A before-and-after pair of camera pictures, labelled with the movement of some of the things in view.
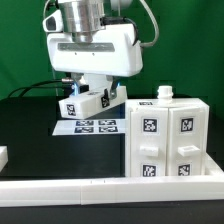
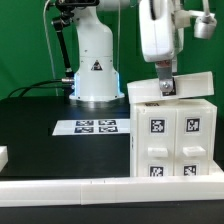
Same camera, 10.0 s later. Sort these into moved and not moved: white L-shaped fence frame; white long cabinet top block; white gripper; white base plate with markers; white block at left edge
Moved: white gripper; white long cabinet top block
Not moved: white base plate with markers; white block at left edge; white L-shaped fence frame
